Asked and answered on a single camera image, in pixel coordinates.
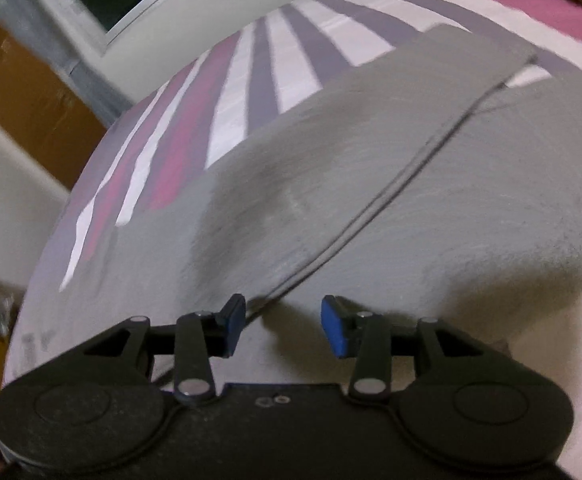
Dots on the striped bed sheet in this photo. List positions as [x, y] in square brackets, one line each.
[291, 55]

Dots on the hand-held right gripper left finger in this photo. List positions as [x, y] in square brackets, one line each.
[234, 322]

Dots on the brown wooden door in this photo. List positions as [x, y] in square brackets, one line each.
[26, 95]

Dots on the grey curtain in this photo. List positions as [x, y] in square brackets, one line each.
[31, 20]

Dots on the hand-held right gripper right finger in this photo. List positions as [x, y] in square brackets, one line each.
[335, 330]

